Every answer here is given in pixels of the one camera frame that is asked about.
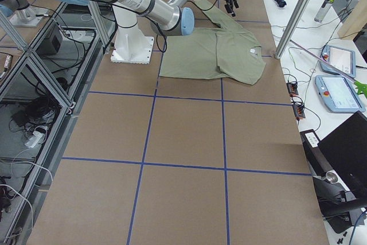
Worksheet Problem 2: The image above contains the white power strip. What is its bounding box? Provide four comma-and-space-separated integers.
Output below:
24, 130, 45, 148

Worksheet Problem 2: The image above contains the clear water bottle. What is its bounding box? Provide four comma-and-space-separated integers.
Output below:
314, 0, 335, 22

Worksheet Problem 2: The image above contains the far blue teach pendant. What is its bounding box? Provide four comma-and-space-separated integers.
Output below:
321, 45, 356, 77

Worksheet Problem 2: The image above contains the black power adapter box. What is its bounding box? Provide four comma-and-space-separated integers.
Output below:
36, 25, 63, 55

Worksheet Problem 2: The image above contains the near blue teach pendant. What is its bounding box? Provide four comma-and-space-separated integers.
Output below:
315, 75, 366, 114

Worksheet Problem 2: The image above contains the aluminium frame post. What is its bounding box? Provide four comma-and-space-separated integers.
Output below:
274, 0, 310, 59

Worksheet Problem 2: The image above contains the reacher grabber stick green handle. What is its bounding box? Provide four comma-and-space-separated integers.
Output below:
290, 40, 367, 97

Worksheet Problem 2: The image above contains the blue teach pendant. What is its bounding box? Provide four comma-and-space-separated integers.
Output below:
321, 45, 356, 77
315, 75, 366, 114

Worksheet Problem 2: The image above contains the olive green long-sleeve shirt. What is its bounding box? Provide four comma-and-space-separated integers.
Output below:
159, 0, 266, 85

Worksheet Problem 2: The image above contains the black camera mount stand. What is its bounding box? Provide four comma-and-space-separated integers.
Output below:
313, 176, 366, 234

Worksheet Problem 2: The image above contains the black laptop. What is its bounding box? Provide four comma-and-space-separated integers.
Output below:
300, 111, 366, 190

